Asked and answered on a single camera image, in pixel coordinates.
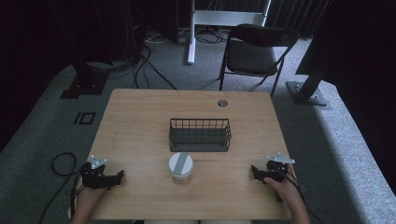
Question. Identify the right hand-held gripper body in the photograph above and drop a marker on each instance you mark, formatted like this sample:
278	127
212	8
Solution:
276	170

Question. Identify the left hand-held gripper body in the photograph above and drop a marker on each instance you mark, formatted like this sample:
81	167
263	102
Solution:
92	176

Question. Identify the clear jar with white lid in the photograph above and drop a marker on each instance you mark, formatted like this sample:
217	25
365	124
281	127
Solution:
180	166

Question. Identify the person's right hand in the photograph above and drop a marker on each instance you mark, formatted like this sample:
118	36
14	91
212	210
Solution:
284	187

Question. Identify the person's left hand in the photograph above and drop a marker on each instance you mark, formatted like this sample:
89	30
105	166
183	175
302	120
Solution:
89	196

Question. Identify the grey round table grommet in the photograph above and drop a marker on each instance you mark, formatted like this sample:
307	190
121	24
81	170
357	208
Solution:
222	103

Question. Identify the black folding chair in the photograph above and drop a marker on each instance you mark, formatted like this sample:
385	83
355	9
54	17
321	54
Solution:
252	55

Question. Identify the dark curtain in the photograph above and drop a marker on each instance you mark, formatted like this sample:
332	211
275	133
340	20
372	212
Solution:
295	14

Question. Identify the black stand with base plate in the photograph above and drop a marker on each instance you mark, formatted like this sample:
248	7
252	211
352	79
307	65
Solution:
308	89
84	81

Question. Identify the white desk frame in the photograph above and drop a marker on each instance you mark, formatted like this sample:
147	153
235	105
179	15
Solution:
218	18

